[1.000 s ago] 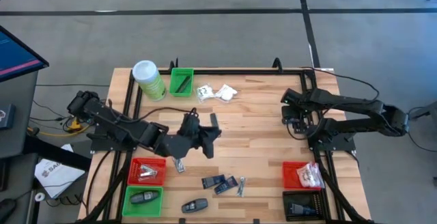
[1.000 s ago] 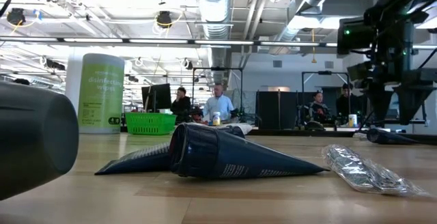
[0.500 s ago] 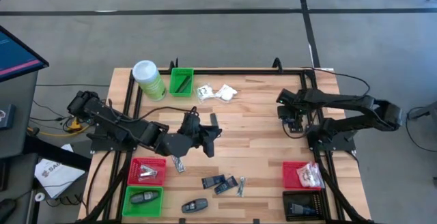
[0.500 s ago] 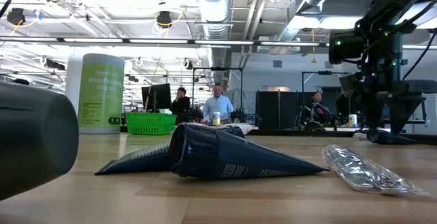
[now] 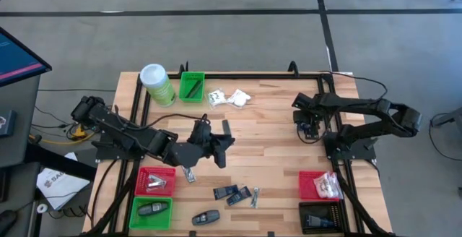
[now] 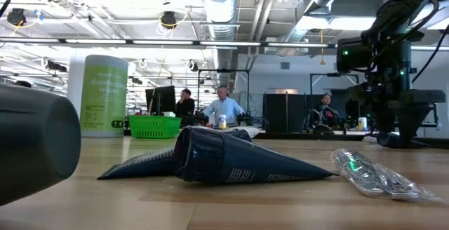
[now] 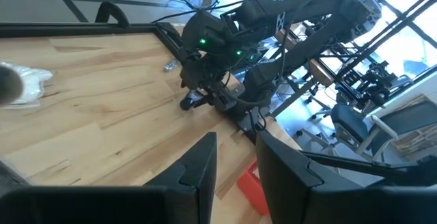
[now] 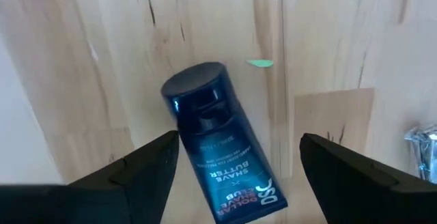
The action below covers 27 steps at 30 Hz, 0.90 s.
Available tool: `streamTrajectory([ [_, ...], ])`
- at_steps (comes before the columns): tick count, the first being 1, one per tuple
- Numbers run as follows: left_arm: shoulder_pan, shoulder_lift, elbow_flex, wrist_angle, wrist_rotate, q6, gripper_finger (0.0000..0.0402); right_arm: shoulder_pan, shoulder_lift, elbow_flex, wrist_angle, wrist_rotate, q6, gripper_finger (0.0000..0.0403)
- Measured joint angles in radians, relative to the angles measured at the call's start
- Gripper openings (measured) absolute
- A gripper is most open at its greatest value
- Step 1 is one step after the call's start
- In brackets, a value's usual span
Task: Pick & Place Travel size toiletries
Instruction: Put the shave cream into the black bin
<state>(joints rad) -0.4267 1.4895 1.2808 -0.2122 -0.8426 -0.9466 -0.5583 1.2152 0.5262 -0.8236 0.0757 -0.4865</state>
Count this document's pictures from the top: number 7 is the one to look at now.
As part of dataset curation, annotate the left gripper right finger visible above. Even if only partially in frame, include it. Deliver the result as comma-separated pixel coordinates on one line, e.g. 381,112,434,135
255,130,363,224

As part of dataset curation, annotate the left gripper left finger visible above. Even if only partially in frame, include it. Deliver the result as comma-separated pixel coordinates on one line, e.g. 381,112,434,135
143,131,219,224

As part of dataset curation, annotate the dark blue toiletry tube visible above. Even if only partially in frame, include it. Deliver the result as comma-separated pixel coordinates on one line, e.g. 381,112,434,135
180,92,210,111

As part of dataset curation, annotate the white cotton pads packet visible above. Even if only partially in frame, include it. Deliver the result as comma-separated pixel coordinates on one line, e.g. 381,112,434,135
0,61,54,109

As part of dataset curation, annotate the red plastic basket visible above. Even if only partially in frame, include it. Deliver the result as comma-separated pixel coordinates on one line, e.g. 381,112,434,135
236,160,270,216

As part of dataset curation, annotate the silver nail clipper in plastic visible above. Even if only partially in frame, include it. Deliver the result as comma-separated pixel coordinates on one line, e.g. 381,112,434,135
163,59,180,73

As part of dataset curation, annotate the dark office chair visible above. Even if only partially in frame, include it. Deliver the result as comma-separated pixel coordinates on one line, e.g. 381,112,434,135
330,102,399,162

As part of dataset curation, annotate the background wooden table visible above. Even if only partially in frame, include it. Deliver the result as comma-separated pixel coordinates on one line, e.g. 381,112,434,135
275,22,337,87

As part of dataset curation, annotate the background robot rig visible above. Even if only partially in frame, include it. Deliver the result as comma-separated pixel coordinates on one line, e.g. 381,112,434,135
340,59,401,109

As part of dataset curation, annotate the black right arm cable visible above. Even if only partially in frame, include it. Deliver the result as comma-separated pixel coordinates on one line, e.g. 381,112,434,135
150,0,337,25

